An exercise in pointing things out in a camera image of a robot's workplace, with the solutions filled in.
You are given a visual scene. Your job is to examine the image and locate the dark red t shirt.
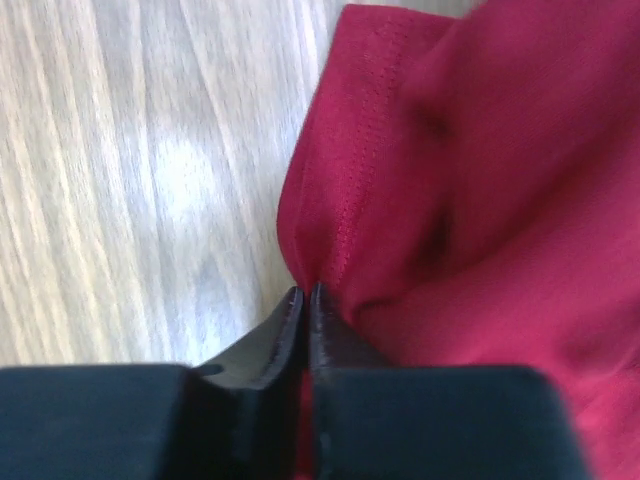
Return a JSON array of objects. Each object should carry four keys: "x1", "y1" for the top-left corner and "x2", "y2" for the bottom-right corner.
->
[{"x1": 277, "y1": 1, "x2": 639, "y2": 479}]

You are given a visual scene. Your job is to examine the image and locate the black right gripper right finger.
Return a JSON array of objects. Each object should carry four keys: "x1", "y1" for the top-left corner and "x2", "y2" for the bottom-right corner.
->
[{"x1": 309, "y1": 285, "x2": 591, "y2": 479}]

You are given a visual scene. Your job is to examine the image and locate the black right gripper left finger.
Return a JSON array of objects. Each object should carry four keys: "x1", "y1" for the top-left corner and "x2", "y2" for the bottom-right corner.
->
[{"x1": 1, "y1": 288, "x2": 304, "y2": 479}]

